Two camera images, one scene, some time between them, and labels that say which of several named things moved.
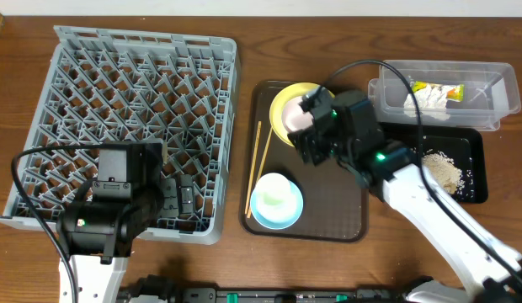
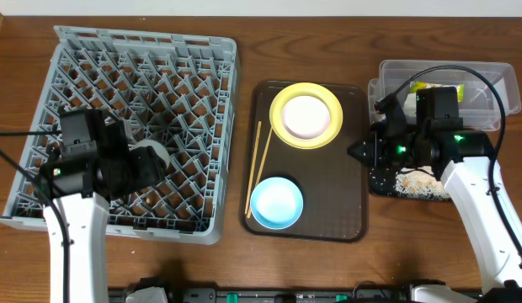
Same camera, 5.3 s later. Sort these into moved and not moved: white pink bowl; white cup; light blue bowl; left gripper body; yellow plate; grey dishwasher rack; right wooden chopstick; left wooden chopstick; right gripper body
Moved: left gripper body; white cup; right gripper body
Not moved: light blue bowl; grey dishwasher rack; white pink bowl; left wooden chopstick; yellow plate; right wooden chopstick
